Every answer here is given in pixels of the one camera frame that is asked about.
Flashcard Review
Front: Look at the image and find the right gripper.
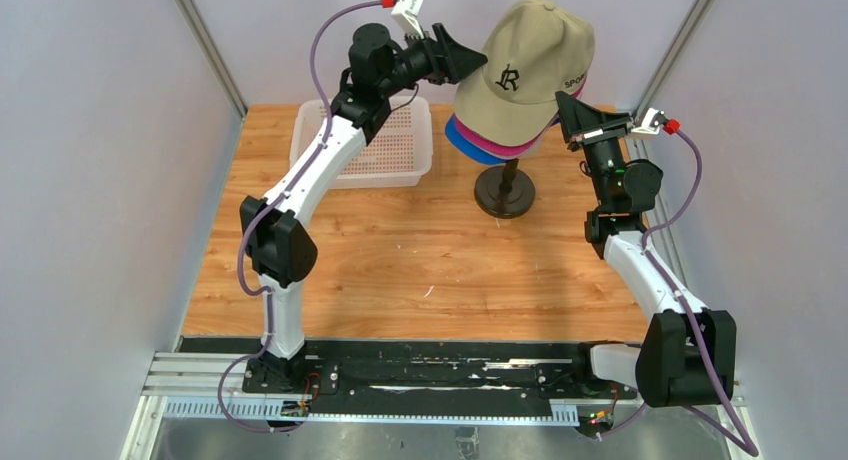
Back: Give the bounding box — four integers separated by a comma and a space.
551, 94, 630, 208

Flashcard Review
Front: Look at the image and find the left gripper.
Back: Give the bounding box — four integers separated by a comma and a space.
377, 24, 485, 99

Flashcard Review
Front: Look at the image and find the light pink baseball cap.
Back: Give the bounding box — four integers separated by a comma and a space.
459, 123, 553, 161

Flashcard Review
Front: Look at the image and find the blue baseball cap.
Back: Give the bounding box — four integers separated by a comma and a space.
444, 115, 506, 166

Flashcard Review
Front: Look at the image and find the khaki baseball cap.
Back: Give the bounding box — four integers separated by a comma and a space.
454, 0, 596, 157

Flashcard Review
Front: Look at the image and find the magenta baseball cap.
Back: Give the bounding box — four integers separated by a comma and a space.
454, 68, 586, 159

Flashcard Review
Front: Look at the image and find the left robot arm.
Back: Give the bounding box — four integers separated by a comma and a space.
239, 23, 487, 393

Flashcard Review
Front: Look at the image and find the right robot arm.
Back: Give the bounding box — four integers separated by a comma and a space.
555, 91, 737, 408

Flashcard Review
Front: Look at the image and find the dark wooden mannequin stand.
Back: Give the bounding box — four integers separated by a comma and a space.
474, 159, 536, 219

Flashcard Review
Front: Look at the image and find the white plastic basket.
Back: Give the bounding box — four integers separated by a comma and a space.
289, 96, 434, 190

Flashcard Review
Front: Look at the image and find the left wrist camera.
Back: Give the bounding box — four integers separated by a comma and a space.
380, 0, 426, 40

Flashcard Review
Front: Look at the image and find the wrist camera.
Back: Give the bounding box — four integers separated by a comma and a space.
380, 0, 426, 40
630, 107, 681, 135

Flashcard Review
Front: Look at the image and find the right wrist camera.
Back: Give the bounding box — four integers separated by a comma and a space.
630, 107, 681, 135

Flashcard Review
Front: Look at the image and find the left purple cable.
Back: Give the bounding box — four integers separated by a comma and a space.
217, 0, 399, 435

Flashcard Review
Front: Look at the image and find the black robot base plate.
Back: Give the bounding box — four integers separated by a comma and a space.
179, 337, 637, 425

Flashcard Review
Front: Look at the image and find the aluminium frame rail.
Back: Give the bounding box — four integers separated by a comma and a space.
129, 350, 750, 438

